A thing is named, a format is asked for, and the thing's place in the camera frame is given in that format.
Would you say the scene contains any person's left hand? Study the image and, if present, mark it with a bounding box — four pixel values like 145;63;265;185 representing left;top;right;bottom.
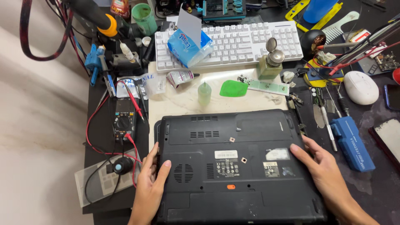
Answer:
130;142;172;225

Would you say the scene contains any person's right hand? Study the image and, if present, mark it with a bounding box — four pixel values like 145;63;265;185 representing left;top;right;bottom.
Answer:
290;135;348;216

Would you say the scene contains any black laptop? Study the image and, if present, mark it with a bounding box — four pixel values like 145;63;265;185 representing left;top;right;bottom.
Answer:
154;109;328;225

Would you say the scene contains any black round magnifier knob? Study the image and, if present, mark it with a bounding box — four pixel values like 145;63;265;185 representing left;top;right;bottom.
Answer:
112;156;135;175

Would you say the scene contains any blue tool case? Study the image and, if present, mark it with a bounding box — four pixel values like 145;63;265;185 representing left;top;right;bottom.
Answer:
330;116;376;173

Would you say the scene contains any translucent plastic sheet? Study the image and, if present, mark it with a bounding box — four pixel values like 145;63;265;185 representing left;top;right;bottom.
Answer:
74;149;141;208

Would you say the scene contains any metal spudger blade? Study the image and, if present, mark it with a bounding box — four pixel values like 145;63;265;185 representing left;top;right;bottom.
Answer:
310;87;326;129

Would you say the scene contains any black digital multimeter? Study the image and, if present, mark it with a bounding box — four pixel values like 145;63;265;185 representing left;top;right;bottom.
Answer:
112;97;138;142

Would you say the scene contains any dark red smartphone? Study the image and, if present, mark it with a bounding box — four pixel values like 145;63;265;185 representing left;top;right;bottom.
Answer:
368;117;400;173

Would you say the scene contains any red multimeter probe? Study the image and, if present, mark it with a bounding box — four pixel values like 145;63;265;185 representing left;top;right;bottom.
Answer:
121;81;145;123

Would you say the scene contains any white computer mouse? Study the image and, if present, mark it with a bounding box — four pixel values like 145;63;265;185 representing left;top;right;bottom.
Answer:
343;71;380;105

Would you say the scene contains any black multimeter probe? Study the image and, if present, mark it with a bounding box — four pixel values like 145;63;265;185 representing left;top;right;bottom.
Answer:
133;79;150;121

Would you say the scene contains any yellow round tool base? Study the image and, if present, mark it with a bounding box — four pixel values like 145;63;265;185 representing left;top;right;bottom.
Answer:
303;58;344;88

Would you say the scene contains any white green screw tray strip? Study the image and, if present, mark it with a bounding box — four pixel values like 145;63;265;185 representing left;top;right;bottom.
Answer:
237;75;290;96

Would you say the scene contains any white plastic bag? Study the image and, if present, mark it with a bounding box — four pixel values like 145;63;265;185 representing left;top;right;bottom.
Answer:
116;72;167;100

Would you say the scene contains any dark blue smartphone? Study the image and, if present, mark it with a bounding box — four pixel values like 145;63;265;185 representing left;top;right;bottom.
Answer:
384;84;400;112

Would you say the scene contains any small translucent green bottle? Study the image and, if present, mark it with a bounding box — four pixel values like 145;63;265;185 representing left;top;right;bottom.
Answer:
197;81;212;106

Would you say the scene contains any white glue tube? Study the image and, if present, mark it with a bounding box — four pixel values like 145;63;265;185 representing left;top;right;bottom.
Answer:
166;70;200;89

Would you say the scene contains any green glass pump bottle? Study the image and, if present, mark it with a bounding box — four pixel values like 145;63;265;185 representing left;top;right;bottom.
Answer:
258;37;285;80

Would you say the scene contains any green plastic pry pick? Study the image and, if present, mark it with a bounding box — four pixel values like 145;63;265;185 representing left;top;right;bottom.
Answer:
219;80;249;98

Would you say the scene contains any black solder tip cleaner ball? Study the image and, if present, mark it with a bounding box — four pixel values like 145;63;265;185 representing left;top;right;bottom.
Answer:
299;29;327;57

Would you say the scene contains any blue clamp tool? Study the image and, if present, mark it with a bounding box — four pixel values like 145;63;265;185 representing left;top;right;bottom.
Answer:
84;44;102;87

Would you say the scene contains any white nozzle flux bottle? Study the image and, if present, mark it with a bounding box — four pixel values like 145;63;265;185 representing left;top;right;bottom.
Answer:
119;40;136;63

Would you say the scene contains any red white small box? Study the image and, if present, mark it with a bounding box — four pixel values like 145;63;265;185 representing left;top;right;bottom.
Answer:
348;29;372;43

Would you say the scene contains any white plastic comb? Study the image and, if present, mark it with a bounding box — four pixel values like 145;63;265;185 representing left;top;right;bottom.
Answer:
321;11;360;44

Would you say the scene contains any blue tissue packet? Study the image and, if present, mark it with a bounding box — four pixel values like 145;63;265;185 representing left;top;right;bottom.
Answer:
167;7;214;68

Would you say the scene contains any white keyboard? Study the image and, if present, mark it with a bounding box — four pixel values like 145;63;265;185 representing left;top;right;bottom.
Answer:
154;21;304;73

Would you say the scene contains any blue cup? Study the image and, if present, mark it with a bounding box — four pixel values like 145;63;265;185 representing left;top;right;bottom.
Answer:
303;0;339;24

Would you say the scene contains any green plastic jar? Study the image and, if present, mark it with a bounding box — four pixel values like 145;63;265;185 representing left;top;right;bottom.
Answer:
131;3;158;37

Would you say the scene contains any red snack packet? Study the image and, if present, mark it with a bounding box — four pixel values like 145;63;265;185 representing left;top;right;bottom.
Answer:
110;0;131;19

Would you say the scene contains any teal circuit board holder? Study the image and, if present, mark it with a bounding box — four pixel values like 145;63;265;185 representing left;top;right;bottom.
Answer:
197;0;247;22

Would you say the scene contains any silver handled screwdriver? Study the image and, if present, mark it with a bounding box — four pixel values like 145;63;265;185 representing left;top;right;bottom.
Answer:
321;106;338;152

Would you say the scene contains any black handled screwdriver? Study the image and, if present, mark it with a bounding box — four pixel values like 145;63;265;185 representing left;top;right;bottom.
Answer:
337;85;350;117

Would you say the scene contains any blue handled pen tool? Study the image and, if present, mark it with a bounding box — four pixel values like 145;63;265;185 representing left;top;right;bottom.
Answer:
97;45;117;98

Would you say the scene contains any yellow plastic frame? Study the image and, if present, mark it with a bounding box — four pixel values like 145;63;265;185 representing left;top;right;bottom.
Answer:
285;0;344;33

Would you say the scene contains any black orange soldering handle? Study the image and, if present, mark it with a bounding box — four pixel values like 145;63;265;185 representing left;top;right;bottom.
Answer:
66;0;118;38

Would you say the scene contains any red black braided strap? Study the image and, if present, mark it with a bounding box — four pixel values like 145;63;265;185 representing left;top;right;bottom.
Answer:
19;0;74;62

